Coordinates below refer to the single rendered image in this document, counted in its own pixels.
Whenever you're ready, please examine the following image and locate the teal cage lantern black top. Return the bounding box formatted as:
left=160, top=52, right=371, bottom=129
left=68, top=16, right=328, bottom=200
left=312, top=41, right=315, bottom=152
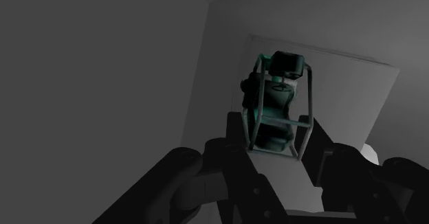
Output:
left=239, top=50, right=315, bottom=161

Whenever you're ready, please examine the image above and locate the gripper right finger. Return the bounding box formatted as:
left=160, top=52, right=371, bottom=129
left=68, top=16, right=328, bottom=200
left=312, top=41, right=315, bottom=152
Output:
left=294, top=115, right=429, bottom=224

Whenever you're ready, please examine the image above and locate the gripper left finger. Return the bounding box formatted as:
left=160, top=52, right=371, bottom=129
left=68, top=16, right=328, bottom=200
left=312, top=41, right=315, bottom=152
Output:
left=91, top=111, right=289, bottom=224

